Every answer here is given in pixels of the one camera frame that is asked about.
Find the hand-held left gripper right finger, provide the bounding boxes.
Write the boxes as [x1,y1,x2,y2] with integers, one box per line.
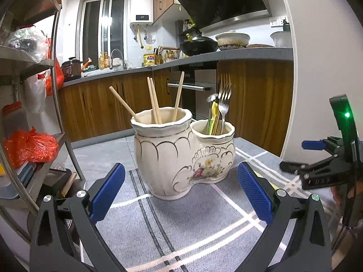
[237,161,334,272]

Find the clear plastic bag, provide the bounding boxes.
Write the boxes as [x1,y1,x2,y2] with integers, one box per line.
[4,27,50,63]

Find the built-in steel oven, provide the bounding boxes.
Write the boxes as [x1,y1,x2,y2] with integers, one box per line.
[167,68,218,119]

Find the yellow plastic spoon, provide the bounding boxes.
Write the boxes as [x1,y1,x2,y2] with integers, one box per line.
[211,102,219,135]

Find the yellow green silicone spatula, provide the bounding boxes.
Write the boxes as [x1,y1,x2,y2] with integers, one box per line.
[208,106,216,136]

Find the orange plastic bag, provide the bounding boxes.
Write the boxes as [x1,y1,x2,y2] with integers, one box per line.
[3,126,59,170]

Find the electric pressure cooker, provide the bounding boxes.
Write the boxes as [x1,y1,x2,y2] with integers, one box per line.
[61,57,83,81]

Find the white pot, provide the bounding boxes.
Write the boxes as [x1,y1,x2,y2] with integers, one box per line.
[270,31,292,48]

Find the wooden kitchen cabinets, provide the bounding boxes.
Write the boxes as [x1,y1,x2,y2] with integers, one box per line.
[58,59,294,157]

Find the hanging red plastic bag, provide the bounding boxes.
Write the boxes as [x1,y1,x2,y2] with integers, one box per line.
[45,38,65,97]

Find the white wall water heater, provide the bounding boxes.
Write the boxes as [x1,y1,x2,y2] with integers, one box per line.
[130,0,154,26]

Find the chrome sink faucet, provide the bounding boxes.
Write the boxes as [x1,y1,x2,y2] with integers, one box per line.
[110,49,127,70]

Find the white plastic bag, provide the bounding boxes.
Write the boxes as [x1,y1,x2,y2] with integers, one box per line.
[24,69,52,114]

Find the metal shelf rack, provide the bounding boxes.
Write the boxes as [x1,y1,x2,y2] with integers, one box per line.
[0,0,87,233]

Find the plastic container orange lid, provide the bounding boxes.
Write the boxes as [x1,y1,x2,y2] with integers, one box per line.
[2,101,29,136]

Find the black range hood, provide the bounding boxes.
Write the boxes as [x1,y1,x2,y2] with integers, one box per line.
[172,0,273,33]

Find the cream ceramic double utensil holder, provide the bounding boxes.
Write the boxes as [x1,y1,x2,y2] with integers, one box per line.
[130,107,236,202]

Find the black wok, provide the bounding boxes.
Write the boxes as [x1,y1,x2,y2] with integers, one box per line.
[163,33,219,56]

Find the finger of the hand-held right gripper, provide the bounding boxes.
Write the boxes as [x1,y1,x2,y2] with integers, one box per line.
[279,153,349,191]
[301,136,346,155]

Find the grey plaid tablecloth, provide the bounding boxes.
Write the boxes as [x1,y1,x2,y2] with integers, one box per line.
[81,137,355,272]

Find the clay cooking pot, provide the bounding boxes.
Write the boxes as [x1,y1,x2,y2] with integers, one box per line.
[215,30,250,51]

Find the gold fork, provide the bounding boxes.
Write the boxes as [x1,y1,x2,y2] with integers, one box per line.
[216,73,231,135]

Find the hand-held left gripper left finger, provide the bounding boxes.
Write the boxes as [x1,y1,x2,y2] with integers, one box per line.
[28,162,127,272]

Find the grey kitchen countertop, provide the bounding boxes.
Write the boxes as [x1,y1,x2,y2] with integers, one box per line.
[61,47,294,88]

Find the silver fork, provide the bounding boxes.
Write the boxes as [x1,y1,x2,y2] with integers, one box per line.
[218,83,236,135]

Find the kitchen window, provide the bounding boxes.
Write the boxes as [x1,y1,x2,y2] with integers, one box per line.
[76,0,128,68]

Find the wooden chopstick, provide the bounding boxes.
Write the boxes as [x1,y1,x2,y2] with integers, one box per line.
[150,78,163,124]
[147,77,159,124]
[109,86,141,123]
[173,71,185,122]

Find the black wall spice rack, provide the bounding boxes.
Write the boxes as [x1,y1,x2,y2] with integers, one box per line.
[175,19,199,37]

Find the white wall socket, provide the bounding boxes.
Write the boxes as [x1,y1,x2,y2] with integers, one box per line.
[269,16,289,28]

